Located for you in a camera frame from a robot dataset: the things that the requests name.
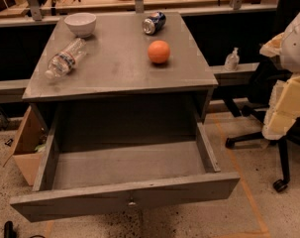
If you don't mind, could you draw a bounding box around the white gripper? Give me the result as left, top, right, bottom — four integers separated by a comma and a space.
259, 12, 300, 140

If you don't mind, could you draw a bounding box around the orange fruit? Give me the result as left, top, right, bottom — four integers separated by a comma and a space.
148, 41, 170, 63

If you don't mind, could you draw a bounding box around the open grey top drawer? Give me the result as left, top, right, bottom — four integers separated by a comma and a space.
10, 121, 240, 222

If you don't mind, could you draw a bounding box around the black office chair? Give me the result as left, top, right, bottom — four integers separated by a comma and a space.
226, 59, 300, 192

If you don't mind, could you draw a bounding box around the hand sanitizer pump bottle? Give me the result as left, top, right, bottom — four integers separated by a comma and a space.
224, 48, 240, 71

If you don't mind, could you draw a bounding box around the blue soda can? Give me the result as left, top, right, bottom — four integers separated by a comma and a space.
142, 12, 166, 35

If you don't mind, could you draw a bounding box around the grey wooden cabinet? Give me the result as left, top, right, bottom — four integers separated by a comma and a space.
29, 13, 214, 130

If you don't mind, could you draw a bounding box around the white ceramic bowl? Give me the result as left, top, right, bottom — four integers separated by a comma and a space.
64, 13, 96, 38

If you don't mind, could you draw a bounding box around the clear plastic water bottle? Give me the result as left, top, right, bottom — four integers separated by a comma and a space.
45, 38, 86, 79

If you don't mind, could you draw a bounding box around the brown cardboard box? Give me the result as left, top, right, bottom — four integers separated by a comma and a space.
3, 106, 46, 185

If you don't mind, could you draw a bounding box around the black object on floor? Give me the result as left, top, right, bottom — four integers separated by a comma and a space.
4, 221, 17, 238

